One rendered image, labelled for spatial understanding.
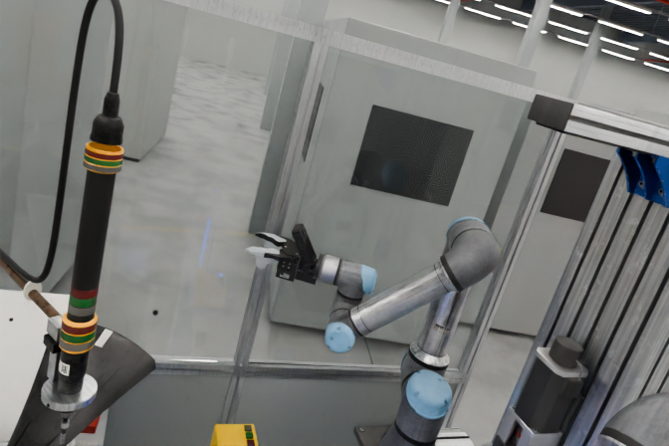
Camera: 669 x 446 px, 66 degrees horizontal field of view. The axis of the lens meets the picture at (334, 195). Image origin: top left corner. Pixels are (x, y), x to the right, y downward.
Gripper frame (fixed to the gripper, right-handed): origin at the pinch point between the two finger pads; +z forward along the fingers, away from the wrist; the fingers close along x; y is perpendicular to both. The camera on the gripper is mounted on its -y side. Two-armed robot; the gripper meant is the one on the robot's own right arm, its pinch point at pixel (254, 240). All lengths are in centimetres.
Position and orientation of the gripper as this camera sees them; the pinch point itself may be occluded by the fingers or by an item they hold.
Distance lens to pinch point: 145.8
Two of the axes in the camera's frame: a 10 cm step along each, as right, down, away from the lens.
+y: -2.4, 8.9, 4.0
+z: -9.6, -2.8, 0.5
